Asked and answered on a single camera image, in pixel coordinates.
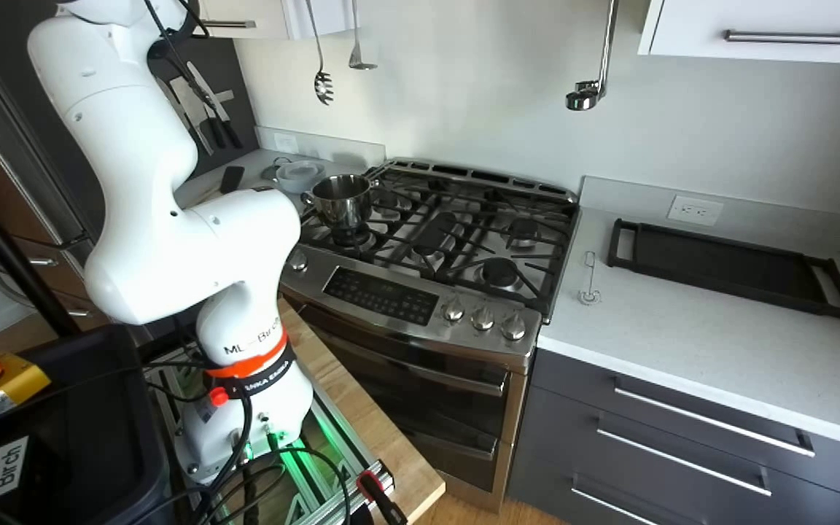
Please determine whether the hanging metal utensil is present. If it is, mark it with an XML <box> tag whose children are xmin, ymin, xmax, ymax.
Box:
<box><xmin>346</xmin><ymin>0</ymin><xmax>377</xmax><ymax>72</ymax></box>

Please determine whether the dark grey drawer cabinet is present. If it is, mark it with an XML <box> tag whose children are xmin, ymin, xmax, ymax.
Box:
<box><xmin>510</xmin><ymin>350</ymin><xmax>840</xmax><ymax>525</ymax></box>

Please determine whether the hanging slotted spoon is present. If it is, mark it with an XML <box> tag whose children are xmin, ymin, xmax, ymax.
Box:
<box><xmin>304</xmin><ymin>0</ymin><xmax>333</xmax><ymax>105</ymax></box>

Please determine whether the hanging metal ladle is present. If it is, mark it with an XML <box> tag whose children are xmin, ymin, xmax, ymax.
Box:
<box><xmin>564</xmin><ymin>0</ymin><xmax>625</xmax><ymax>113</ymax></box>

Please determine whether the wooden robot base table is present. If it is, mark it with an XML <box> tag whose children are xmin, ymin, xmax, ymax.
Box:
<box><xmin>139</xmin><ymin>295</ymin><xmax>449</xmax><ymax>525</ymax></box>

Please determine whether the stainless steel gas stove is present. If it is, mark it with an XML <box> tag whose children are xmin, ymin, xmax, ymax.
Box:
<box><xmin>281</xmin><ymin>159</ymin><xmax>577</xmax><ymax>508</ymax></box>

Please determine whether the black controller box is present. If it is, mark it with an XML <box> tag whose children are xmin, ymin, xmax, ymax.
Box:
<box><xmin>0</xmin><ymin>326</ymin><xmax>174</xmax><ymax>525</ymax></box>

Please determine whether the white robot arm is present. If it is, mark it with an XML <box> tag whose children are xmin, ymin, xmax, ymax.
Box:
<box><xmin>26</xmin><ymin>0</ymin><xmax>313</xmax><ymax>488</ymax></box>

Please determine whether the white wall outlet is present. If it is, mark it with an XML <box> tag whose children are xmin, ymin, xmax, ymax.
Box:
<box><xmin>667</xmin><ymin>194</ymin><xmax>723</xmax><ymax>228</ymax></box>

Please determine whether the stainless steel pot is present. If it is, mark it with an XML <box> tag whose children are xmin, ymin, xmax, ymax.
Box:
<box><xmin>304</xmin><ymin>175</ymin><xmax>370</xmax><ymax>231</ymax></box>

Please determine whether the white upper cabinet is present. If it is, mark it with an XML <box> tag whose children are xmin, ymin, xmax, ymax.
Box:
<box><xmin>638</xmin><ymin>0</ymin><xmax>840</xmax><ymax>63</ymax></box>

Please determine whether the clear glass on counter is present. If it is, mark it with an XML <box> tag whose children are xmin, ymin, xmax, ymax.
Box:
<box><xmin>577</xmin><ymin>250</ymin><xmax>599</xmax><ymax>305</ymax></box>

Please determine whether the black griddle tray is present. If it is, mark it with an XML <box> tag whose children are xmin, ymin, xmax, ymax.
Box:
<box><xmin>607</xmin><ymin>219</ymin><xmax>840</xmax><ymax>317</ymax></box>

